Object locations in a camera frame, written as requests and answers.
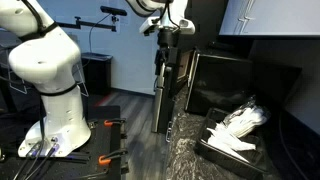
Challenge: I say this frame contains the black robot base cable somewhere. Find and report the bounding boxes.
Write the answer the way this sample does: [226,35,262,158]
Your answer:
[13,141,43,180]
[24,143,60,180]

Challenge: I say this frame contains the black plastic tray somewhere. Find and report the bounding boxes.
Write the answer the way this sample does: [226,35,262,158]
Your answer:
[194,107,269,180]

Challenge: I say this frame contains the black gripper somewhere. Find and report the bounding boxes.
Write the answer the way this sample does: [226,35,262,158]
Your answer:
[154,28,181,83]

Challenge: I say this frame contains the orange black bar clamp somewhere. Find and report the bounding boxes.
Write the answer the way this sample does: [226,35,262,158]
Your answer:
[97,148,129,167]
[103,117,127,128]

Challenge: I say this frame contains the black trash bin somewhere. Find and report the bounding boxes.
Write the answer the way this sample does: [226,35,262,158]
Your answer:
[80,52,114,96]

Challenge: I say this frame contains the loose white wrapped cutlery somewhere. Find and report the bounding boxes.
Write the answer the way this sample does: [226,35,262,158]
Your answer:
[206,122,258,164]

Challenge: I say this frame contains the clear bag of white cutlery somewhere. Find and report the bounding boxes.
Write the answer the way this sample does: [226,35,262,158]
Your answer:
[222,96,272,138]

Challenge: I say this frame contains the white upper cabinets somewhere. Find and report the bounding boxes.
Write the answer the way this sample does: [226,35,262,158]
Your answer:
[218,0,320,37]

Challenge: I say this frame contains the black camera on boom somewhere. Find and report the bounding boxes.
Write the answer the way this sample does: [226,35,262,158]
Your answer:
[99,5,128,17]

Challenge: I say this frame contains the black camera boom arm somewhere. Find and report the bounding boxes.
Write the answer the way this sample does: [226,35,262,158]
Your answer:
[56,15,118,33]

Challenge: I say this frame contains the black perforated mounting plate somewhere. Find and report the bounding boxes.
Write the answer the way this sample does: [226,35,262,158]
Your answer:
[0,105,130,180]

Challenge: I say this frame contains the black stainless microwave oven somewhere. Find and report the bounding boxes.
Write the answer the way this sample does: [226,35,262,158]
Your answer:
[184,49,304,118]

